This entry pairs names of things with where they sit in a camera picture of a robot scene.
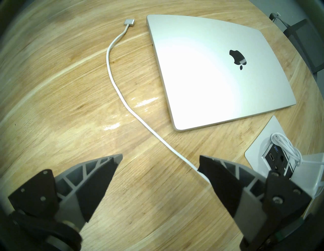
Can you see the silver MacBook laptop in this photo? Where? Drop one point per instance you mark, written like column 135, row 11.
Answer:
column 215, row 76

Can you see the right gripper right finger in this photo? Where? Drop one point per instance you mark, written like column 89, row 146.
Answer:
column 227, row 182

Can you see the grey mesh chair with armrests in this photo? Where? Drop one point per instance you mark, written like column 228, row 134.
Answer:
column 303, row 38

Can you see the grey table power outlet box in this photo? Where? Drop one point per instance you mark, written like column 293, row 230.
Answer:
column 265, row 136

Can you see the large white power adapter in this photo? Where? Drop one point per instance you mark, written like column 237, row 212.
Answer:
column 308, row 174

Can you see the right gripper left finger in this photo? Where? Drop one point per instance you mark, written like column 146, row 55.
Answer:
column 86, row 192

